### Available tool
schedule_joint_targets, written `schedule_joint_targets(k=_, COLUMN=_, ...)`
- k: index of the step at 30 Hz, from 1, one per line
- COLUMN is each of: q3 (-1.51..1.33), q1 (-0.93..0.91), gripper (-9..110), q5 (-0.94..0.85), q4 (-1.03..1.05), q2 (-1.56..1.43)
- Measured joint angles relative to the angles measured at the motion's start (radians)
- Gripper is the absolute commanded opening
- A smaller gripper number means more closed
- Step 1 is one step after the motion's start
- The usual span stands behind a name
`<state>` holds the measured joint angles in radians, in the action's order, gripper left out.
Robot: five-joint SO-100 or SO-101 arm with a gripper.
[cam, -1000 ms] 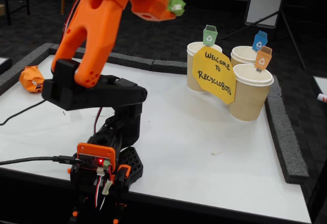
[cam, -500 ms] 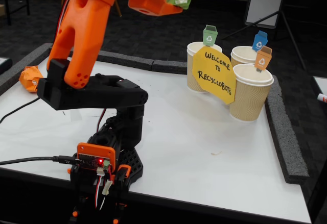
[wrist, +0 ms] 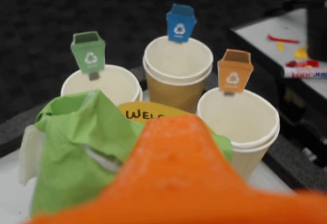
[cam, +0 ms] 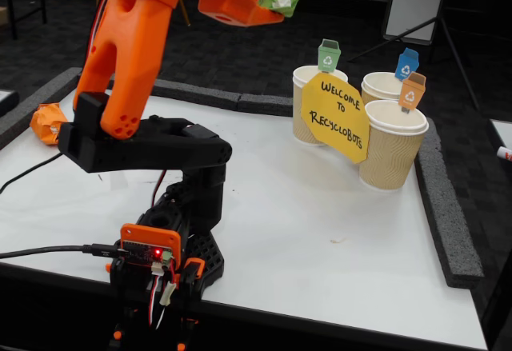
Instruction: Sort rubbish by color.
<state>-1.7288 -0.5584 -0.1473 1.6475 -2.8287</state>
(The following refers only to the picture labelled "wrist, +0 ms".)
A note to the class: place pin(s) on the black container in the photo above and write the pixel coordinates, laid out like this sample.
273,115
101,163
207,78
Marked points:
318,30

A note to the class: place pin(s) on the paper cup with blue tag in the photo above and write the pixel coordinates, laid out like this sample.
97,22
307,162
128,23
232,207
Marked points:
173,91

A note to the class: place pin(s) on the yellow welcome sign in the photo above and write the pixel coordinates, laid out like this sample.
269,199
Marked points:
138,109

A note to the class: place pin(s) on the red strip wrapper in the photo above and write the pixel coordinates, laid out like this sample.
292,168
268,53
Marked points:
281,39

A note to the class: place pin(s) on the blue recycling bin tag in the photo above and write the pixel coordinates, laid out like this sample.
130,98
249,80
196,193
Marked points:
180,25

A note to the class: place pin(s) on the green paper rubbish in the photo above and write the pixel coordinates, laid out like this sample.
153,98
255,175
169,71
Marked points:
71,137

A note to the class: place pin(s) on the small yellow wrapper piece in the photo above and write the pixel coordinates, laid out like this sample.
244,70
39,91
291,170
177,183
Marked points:
280,46

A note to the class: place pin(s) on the orange recycling bin tag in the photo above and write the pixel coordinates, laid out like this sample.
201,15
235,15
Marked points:
233,73

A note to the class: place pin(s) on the green recycling bin tag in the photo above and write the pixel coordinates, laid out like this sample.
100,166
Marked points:
88,53

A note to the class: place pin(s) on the paper cup with orange tag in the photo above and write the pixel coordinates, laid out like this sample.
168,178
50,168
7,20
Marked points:
242,122

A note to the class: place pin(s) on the red crumpled wrapper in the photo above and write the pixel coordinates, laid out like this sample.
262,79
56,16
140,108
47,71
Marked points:
304,63

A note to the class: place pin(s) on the white whiteboard marker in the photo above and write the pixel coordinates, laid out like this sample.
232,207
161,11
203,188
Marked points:
306,73

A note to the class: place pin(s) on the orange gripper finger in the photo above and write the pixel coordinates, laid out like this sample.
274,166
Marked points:
173,162

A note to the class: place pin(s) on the grey table with black edge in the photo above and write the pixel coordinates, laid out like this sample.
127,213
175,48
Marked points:
268,30

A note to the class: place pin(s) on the paper cup with green tag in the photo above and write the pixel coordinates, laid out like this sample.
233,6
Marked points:
115,86

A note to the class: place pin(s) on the large yellow wrapper piece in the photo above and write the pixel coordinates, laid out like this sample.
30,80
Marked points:
301,52

